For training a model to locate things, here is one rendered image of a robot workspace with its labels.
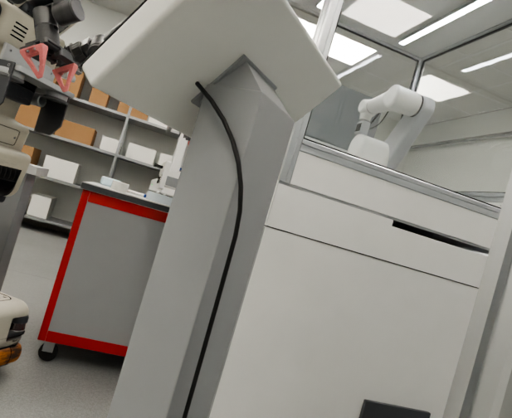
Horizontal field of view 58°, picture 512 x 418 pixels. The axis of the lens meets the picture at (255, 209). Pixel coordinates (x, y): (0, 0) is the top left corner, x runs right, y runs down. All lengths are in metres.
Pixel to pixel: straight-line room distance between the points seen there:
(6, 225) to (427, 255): 1.78
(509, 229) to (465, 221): 1.43
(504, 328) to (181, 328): 0.59
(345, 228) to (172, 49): 0.92
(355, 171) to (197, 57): 0.83
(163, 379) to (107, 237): 1.24
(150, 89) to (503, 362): 0.67
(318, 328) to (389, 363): 0.30
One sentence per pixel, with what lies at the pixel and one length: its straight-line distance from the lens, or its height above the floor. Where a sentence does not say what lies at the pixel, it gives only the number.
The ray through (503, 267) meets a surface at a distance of 0.32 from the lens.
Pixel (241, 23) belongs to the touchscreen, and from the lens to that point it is 0.81.
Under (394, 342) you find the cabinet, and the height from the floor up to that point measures 0.55.
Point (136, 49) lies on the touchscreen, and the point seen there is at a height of 1.00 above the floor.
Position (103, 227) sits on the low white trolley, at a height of 0.60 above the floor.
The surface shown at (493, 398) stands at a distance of 0.31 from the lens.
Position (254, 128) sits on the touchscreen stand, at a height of 0.96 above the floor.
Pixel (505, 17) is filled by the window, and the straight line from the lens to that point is 1.95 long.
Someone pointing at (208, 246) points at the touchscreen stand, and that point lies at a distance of 0.79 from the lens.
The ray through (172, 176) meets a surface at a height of 0.88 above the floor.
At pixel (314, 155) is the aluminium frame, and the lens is 1.45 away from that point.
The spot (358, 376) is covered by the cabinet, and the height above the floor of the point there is 0.41.
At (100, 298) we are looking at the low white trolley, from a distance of 2.06.
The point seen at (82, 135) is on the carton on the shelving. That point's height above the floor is 1.18.
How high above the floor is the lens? 0.80
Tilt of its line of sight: 1 degrees up
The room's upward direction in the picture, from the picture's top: 16 degrees clockwise
